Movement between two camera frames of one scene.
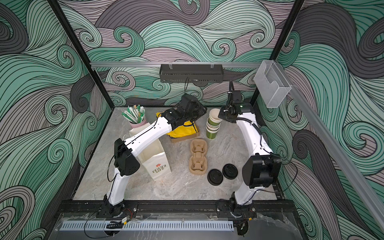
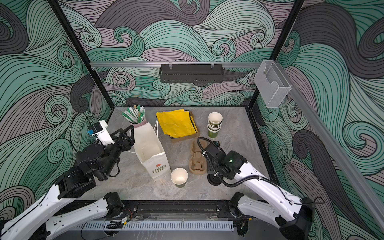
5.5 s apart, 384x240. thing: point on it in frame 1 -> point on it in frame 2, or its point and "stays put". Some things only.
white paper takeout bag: (153, 156) stays put
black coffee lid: (215, 177) stays put
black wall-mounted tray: (191, 73) stays put
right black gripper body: (226, 114) -> (213, 168)
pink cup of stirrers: (135, 115) stays put
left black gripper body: (198, 112) -> (114, 152)
